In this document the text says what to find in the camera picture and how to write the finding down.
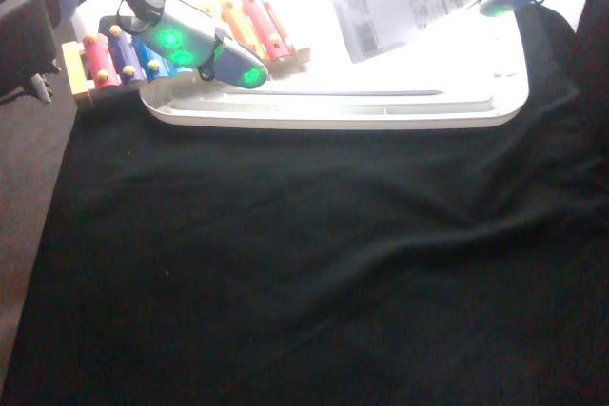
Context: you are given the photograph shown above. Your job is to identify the printed paper sheet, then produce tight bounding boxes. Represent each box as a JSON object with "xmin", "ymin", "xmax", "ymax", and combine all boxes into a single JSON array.
[{"xmin": 332, "ymin": 0, "xmax": 524, "ymax": 65}]

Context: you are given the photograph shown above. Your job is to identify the rainbow toy xylophone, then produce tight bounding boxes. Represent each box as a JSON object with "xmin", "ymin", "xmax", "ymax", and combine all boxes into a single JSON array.
[{"xmin": 61, "ymin": 0, "xmax": 311, "ymax": 110}]

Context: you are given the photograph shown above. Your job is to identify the white plastic lid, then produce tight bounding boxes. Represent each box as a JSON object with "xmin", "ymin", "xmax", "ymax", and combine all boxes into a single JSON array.
[{"xmin": 139, "ymin": 0, "xmax": 530, "ymax": 130}]

